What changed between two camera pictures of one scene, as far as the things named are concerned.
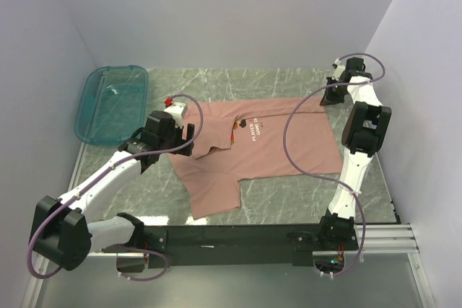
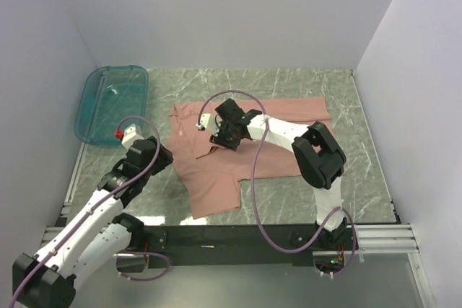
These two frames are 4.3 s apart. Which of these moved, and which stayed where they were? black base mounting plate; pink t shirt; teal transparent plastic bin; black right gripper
Moved: black right gripper
Stayed: pink t shirt; black base mounting plate; teal transparent plastic bin
